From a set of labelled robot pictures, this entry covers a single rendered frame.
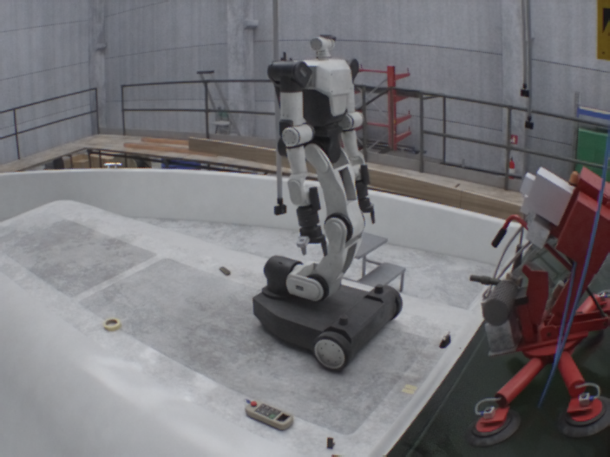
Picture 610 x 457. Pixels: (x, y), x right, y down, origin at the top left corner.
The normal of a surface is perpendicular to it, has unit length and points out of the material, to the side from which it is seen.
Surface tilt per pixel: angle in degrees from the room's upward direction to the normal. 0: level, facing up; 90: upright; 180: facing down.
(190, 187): 90
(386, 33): 90
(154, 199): 90
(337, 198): 90
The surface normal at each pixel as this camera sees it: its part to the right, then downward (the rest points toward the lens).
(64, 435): -0.43, -0.41
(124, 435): -0.30, -0.65
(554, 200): -0.59, 0.31
